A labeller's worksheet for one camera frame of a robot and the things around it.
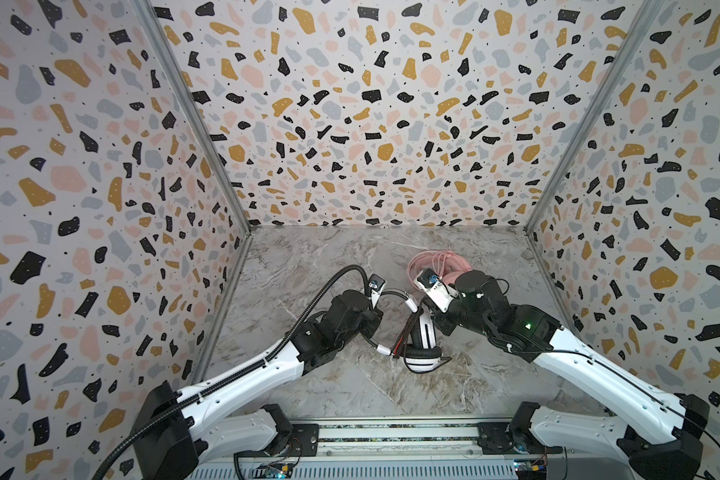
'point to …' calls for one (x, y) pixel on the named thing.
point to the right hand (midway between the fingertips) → (424, 292)
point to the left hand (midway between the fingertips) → (379, 298)
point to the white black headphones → (423, 355)
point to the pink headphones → (446, 264)
